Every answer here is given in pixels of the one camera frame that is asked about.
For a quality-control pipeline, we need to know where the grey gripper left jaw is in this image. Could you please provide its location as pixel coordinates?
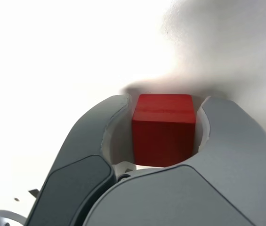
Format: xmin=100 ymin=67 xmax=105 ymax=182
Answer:
xmin=26 ymin=93 xmax=138 ymax=226

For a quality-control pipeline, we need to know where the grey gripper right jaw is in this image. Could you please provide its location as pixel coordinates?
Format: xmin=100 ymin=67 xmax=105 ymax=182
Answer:
xmin=83 ymin=96 xmax=266 ymax=226

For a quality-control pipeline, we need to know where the red cube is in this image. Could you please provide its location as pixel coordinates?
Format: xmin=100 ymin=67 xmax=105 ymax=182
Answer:
xmin=131 ymin=94 xmax=197 ymax=168

